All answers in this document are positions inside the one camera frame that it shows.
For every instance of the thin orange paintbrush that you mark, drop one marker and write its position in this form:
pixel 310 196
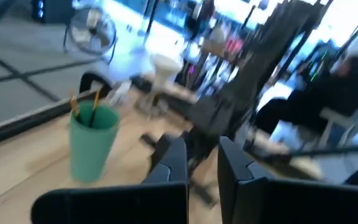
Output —
pixel 74 105

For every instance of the white chair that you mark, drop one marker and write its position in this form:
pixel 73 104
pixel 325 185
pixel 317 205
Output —
pixel 334 119

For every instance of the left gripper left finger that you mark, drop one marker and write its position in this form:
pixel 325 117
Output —
pixel 110 205

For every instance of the white mushroom-shaped stand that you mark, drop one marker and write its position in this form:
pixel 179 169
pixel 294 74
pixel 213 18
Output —
pixel 165 67

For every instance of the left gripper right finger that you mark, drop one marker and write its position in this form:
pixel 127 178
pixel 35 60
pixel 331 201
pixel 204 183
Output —
pixel 291 205

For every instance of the person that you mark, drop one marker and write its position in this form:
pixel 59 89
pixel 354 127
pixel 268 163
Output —
pixel 328 93

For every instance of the black floor fan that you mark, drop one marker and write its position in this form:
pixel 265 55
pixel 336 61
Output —
pixel 90 31

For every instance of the teal plastic cup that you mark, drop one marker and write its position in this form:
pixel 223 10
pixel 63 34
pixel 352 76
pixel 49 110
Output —
pixel 92 152

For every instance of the black box glowing lights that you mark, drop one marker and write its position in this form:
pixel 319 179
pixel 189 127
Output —
pixel 54 11

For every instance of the black paintbrush orange ferrule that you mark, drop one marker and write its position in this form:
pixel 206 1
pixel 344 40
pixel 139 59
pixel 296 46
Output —
pixel 95 107

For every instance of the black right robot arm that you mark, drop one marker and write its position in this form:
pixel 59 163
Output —
pixel 228 109

